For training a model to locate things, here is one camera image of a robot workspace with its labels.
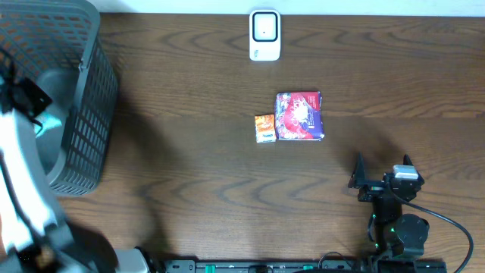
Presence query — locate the red purple snack packet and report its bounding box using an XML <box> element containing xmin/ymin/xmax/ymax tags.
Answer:
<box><xmin>274</xmin><ymin>91</ymin><xmax>325</xmax><ymax>141</ymax></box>

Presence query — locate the small orange box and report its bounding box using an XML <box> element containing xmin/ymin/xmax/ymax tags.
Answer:
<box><xmin>255</xmin><ymin>115</ymin><xmax>277</xmax><ymax>143</ymax></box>

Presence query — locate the teal wet wipes packet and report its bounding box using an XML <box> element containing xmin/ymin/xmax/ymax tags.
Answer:
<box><xmin>33</xmin><ymin>112</ymin><xmax>62</xmax><ymax>137</ymax></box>

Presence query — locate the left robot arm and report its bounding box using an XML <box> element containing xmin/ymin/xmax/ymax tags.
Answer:
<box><xmin>1</xmin><ymin>51</ymin><xmax>157</xmax><ymax>272</ymax></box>

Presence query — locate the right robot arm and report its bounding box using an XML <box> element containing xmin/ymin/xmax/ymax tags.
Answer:
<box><xmin>348</xmin><ymin>155</ymin><xmax>430</xmax><ymax>272</ymax></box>

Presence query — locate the grey plastic mesh basket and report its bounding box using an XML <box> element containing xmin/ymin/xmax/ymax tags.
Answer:
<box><xmin>1</xmin><ymin>0</ymin><xmax>118</xmax><ymax>196</ymax></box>

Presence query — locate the right black cable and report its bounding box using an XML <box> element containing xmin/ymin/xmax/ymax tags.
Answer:
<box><xmin>386</xmin><ymin>181</ymin><xmax>475</xmax><ymax>273</ymax></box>

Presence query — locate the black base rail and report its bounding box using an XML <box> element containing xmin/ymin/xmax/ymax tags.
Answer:
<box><xmin>163</xmin><ymin>259</ymin><xmax>447</xmax><ymax>273</ymax></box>

